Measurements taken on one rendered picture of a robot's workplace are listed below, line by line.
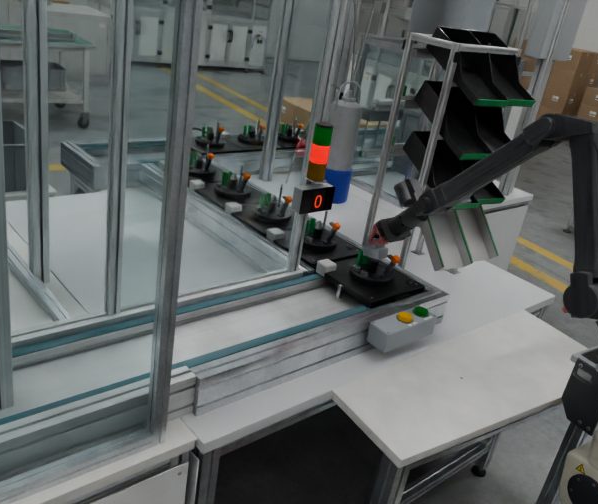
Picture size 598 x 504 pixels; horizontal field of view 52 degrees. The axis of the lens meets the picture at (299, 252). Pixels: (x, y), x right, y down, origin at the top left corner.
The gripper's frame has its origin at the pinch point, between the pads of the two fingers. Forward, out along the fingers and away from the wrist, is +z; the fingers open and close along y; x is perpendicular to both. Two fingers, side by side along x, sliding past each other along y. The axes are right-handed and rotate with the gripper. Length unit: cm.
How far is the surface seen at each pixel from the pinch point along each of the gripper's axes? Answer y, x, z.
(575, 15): -179, -86, -15
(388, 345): 17.7, 30.2, -5.6
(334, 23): 20, -49, -35
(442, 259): -25.1, 11.0, 0.1
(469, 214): -47.4, -1.5, -1.0
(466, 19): -107, -88, -1
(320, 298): 17.0, 10.0, 13.8
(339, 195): -57, -40, 63
